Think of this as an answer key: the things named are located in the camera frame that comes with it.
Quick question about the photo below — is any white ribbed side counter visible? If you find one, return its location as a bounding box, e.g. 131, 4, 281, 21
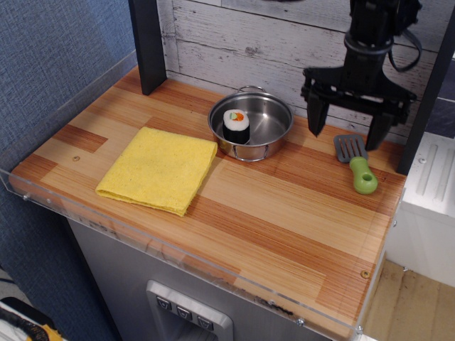
385, 132, 454, 286

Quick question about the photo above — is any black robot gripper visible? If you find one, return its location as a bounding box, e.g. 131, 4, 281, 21
301, 42, 417, 151

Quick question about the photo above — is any small steel pot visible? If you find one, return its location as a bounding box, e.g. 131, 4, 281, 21
208, 85, 294, 162

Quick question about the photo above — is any yellow folded cloth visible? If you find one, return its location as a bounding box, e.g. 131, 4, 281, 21
95, 127, 218, 217

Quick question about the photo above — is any yellow object bottom left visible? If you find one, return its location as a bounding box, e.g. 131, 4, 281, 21
36, 325, 64, 341

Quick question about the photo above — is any toy sushi roll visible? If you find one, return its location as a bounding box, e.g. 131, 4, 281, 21
223, 109, 250, 144

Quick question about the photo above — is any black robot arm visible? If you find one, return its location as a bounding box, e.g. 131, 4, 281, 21
301, 1, 422, 151

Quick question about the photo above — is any grey toy fridge cabinet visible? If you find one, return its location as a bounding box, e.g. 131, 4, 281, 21
70, 221, 325, 340

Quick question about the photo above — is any clear acrylic table guard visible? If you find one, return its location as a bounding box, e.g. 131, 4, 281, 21
3, 55, 405, 340

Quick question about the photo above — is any silver dispenser button panel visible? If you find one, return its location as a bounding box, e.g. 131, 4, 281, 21
146, 280, 234, 340

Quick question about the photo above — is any black hose bottom left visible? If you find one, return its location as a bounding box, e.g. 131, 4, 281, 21
0, 307, 50, 341

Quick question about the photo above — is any grey spatula green handle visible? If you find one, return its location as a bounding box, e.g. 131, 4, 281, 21
333, 134, 378, 195

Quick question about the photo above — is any black left shelf post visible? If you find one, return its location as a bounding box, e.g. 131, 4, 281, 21
129, 0, 167, 95

